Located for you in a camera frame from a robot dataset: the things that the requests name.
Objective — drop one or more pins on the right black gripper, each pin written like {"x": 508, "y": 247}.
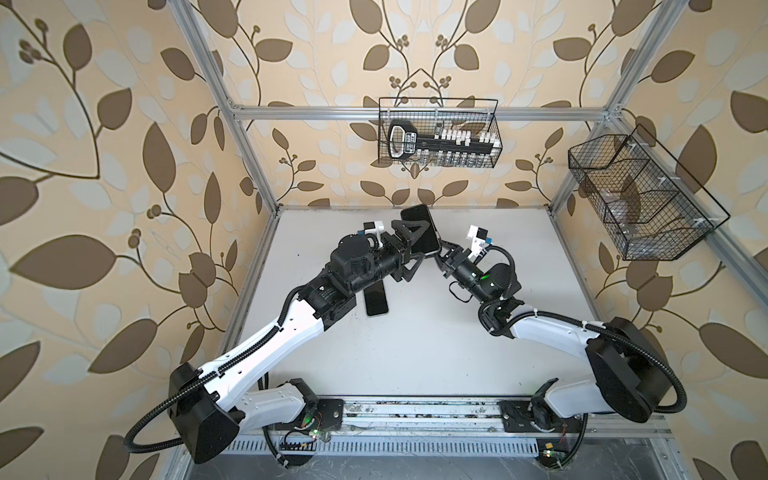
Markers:
{"x": 454, "y": 262}

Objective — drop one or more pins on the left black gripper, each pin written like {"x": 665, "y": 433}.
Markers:
{"x": 398, "y": 251}

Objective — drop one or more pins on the black phone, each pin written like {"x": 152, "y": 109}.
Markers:
{"x": 421, "y": 224}

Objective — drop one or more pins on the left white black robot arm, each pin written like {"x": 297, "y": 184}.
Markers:
{"x": 207, "y": 407}

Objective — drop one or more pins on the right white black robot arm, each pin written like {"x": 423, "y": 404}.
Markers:
{"x": 628, "y": 376}

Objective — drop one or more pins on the black smartphone on table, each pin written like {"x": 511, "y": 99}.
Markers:
{"x": 375, "y": 299}

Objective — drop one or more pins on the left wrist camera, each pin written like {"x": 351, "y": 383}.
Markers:
{"x": 375, "y": 228}

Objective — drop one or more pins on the back wire basket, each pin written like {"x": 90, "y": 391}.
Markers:
{"x": 468, "y": 113}

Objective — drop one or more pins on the wire basket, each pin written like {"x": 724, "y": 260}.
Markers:
{"x": 468, "y": 113}
{"x": 652, "y": 206}

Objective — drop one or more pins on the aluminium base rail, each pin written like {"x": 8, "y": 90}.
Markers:
{"x": 443, "y": 427}

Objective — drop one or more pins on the right wire basket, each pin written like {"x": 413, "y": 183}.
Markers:
{"x": 652, "y": 206}

